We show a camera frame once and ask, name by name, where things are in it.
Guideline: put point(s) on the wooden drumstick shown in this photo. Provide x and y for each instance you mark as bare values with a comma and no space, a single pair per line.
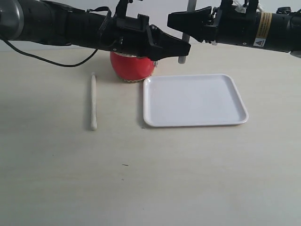
191,6
93,102

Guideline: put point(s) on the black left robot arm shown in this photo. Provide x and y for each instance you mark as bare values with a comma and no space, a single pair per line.
55,24

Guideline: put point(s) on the small red drum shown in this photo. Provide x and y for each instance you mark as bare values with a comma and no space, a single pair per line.
132,68

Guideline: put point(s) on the white plastic tray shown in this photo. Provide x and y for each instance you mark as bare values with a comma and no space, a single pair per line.
192,101

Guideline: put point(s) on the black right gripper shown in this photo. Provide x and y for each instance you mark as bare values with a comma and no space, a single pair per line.
228,27

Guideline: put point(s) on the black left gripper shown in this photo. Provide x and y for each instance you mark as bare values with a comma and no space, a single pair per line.
135,36

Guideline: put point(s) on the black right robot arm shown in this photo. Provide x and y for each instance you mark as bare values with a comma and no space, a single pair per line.
279,31

